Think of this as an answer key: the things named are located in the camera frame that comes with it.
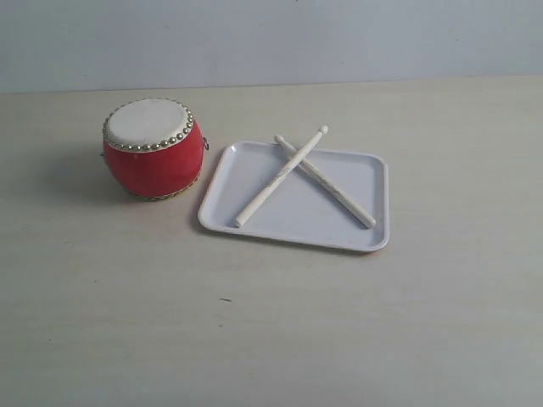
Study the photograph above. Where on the white drumstick one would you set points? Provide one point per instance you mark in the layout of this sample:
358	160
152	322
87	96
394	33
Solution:
267	191
341	196

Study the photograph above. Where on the red small drum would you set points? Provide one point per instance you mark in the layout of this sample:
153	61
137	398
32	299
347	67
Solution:
153	147

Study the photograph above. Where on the white rectangular plastic tray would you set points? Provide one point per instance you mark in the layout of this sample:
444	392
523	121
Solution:
300	210

